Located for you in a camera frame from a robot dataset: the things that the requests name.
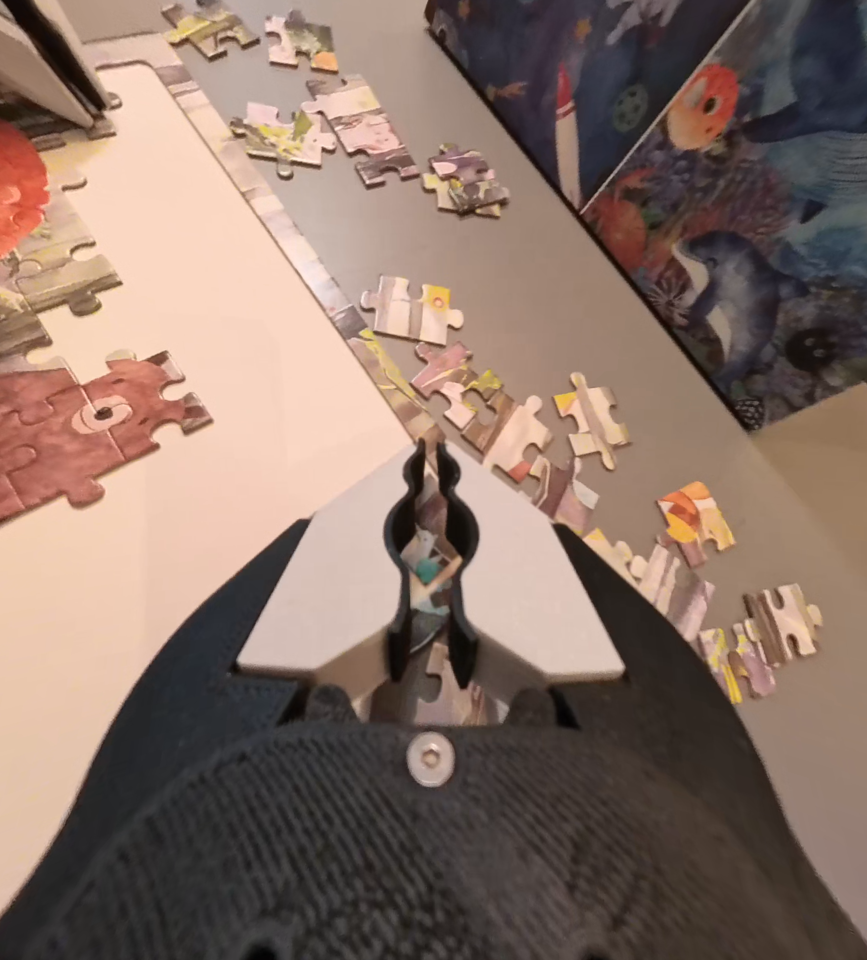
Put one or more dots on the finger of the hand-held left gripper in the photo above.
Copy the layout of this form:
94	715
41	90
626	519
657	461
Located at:
58	45
13	52

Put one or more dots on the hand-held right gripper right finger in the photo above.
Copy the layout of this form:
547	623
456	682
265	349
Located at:
546	600

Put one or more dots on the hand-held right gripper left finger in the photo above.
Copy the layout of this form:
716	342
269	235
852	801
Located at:
321	600

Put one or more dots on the dark teal spot puzzle piece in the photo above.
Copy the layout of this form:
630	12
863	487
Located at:
430	555

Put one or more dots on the orange yellow puzzle piece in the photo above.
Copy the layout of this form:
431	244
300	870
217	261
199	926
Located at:
692	517

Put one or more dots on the lion jigsaw puzzle board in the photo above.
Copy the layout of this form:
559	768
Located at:
216	300

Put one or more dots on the pile of puzzle pieces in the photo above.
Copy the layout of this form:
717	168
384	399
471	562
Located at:
403	307

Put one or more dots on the orange corner puzzle piece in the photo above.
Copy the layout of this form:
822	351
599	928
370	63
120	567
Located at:
302	41

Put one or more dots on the joined brown bear puzzle section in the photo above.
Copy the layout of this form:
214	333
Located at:
43	442

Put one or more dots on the space print puzzle box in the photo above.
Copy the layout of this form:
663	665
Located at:
741	187

